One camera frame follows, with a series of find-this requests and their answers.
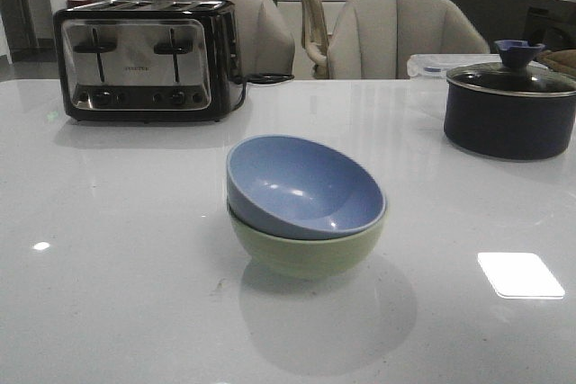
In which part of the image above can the clear plastic food container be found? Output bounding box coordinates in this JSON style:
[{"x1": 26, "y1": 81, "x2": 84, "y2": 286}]
[{"x1": 406, "y1": 53, "x2": 500, "y2": 79}]

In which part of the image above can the black appliance at right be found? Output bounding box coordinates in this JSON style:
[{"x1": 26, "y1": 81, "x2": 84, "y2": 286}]
[{"x1": 523, "y1": 0, "x2": 575, "y2": 51}]

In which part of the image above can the right grey upholstered chair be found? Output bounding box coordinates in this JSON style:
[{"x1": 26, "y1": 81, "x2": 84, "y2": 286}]
[{"x1": 327, "y1": 0, "x2": 490, "y2": 79}]

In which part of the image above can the left grey upholstered chair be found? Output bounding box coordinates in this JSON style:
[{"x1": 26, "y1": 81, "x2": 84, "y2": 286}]
[{"x1": 176, "y1": 0, "x2": 295, "y2": 75}]

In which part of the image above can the black toaster power cord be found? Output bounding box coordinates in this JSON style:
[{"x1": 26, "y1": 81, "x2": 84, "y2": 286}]
[{"x1": 231, "y1": 72, "x2": 296, "y2": 111}]

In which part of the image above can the black silver toaster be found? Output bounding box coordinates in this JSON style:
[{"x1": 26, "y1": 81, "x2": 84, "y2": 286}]
[{"x1": 53, "y1": 0, "x2": 247, "y2": 122}]

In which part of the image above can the red box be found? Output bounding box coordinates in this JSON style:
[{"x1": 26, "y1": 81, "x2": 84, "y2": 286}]
[{"x1": 67, "y1": 0, "x2": 92, "y2": 8}]

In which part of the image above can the blue bowl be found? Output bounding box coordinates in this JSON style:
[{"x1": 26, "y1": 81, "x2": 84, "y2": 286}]
[{"x1": 226, "y1": 135, "x2": 386, "y2": 240}]

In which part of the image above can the dark blue saucepan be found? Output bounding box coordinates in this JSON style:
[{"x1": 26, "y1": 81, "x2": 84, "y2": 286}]
[{"x1": 444, "y1": 84, "x2": 575, "y2": 160}]

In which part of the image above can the light green bowl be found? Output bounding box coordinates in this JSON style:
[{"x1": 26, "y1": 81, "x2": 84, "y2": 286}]
[{"x1": 227, "y1": 207, "x2": 386, "y2": 280}]

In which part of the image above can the glass lid blue knob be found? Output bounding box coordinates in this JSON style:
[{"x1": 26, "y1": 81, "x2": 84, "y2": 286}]
[{"x1": 445, "y1": 40, "x2": 575, "y2": 98}]

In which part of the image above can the beige plastic chair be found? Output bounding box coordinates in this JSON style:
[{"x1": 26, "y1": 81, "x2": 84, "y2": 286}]
[{"x1": 300, "y1": 0, "x2": 329, "y2": 79}]

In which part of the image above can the grey upholstered chair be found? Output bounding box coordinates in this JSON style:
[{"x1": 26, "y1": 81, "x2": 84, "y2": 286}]
[
  {"x1": 327, "y1": 0, "x2": 490, "y2": 79},
  {"x1": 176, "y1": 0, "x2": 295, "y2": 75}
]

